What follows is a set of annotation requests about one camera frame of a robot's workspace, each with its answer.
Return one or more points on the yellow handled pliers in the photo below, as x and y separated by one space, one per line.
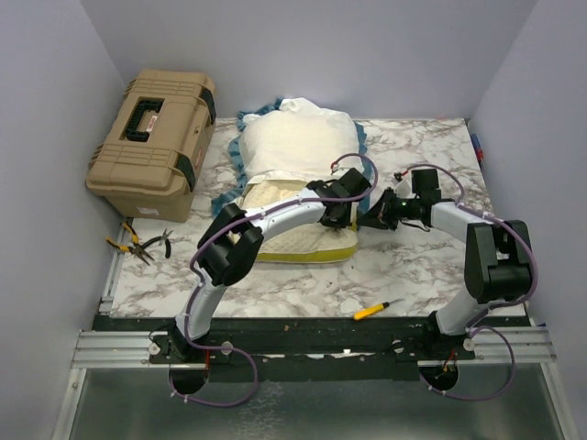
134 247

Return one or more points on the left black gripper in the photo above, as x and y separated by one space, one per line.
338 222

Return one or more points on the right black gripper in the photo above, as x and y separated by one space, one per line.
380 215

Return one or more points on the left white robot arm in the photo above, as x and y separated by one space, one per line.
230 246

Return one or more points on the tan plastic toolbox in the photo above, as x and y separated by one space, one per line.
150 161

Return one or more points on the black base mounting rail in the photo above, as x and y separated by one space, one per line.
296 349

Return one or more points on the aluminium extrusion frame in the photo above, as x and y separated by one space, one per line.
511 389

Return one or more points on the blue red marker pen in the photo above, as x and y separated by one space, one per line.
478 151

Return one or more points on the black handled small pliers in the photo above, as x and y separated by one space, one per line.
162 240

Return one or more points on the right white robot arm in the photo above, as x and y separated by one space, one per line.
500 269

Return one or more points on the yellow handled screwdriver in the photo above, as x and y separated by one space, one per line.
391 308

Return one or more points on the white blue-trimmed pillowcase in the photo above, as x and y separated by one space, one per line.
294 138

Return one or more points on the cream yellow-edged pillow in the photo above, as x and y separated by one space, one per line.
306 244

